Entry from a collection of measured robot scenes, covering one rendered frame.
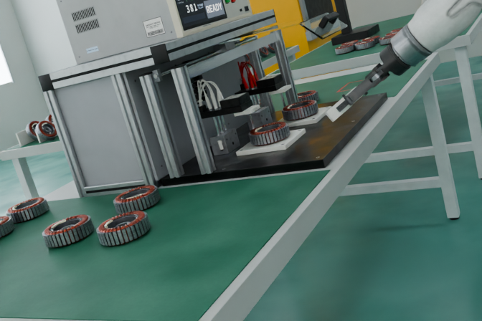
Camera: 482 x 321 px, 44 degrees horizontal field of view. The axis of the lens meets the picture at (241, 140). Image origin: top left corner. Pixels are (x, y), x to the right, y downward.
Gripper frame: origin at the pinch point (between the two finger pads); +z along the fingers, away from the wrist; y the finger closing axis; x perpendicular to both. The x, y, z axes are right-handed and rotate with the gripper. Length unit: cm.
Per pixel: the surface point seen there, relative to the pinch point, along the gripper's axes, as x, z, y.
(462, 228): -74, 40, 104
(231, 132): 15.0, 30.7, 0.6
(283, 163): -1.0, 12.8, -19.1
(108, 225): 14, 36, -53
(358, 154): -11.7, 2.3, -6.5
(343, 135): -6.0, 4.1, -1.9
